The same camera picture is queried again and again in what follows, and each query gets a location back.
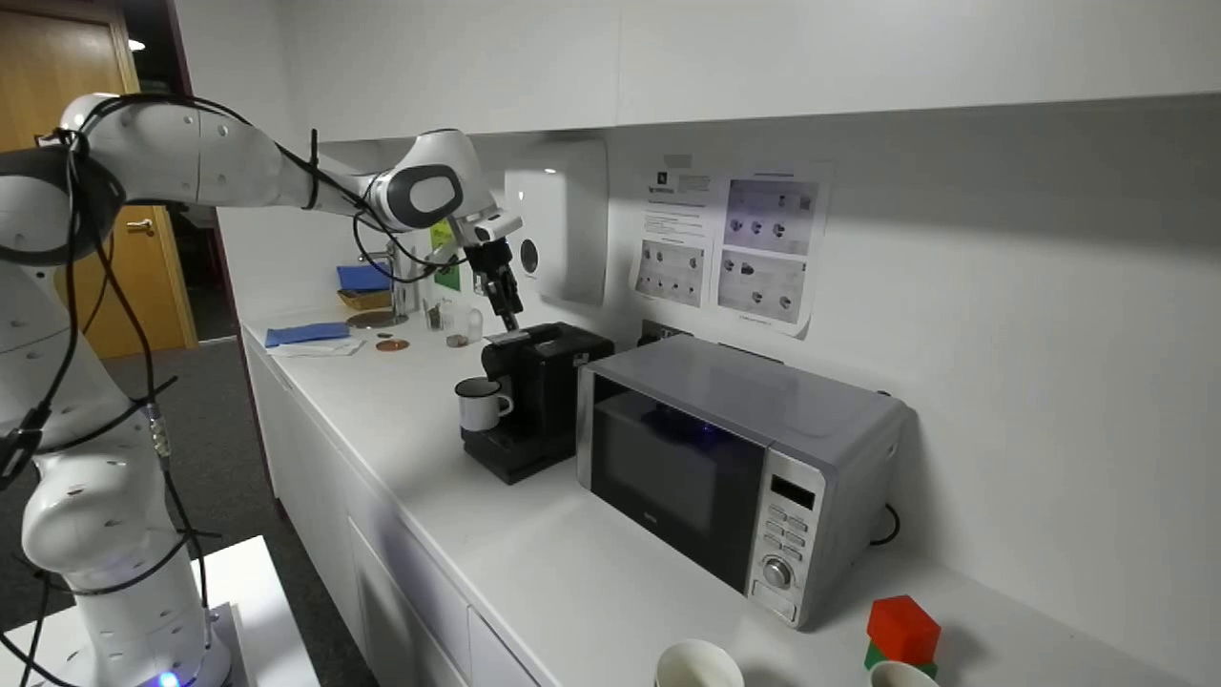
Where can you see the black coffee maker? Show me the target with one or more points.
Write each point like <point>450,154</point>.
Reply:
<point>547,393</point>

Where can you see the clear drinking glass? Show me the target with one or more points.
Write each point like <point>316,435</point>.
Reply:
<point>462,321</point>

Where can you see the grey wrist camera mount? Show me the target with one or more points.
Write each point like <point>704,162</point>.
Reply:
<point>490,227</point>

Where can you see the white rounded cup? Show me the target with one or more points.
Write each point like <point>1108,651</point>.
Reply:
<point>696,665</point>

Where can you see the brown board stack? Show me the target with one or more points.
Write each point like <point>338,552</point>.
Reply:
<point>368,307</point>

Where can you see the white wall cabinet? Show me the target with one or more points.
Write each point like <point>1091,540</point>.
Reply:
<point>765,59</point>

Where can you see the white enamel cup blue rim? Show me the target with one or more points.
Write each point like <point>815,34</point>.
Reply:
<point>481,411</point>

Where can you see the flat blue cloth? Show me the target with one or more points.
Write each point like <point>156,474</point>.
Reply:
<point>306,332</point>

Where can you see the yellow wall note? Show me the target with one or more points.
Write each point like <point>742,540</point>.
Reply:
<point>443,239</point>

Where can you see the white wall dispenser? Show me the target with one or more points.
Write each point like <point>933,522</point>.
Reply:
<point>542,232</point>

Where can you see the brown round coaster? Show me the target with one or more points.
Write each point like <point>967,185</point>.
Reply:
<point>392,339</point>

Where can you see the blue sponge block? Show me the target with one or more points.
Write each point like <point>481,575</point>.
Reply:
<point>366,274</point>

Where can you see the red block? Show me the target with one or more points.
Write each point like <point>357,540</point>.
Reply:
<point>902,628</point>

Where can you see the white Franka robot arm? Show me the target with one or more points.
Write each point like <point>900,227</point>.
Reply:
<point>191,159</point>

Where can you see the wooden door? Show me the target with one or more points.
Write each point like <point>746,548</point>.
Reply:
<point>138,278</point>

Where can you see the white bowl edge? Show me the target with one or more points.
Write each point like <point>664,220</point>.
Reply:
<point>902,676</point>

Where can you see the silver microwave oven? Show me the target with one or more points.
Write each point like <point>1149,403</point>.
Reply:
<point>712,469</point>

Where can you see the white base cabinet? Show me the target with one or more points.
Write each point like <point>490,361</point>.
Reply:
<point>329,508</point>

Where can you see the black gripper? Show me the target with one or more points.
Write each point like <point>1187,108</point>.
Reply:
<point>495,268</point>

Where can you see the green block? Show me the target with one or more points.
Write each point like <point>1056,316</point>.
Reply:
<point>876,659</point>

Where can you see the white robot mounting table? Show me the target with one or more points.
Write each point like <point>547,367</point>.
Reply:
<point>261,612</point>

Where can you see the instruction poster with text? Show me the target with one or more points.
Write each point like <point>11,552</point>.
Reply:
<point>675,240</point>

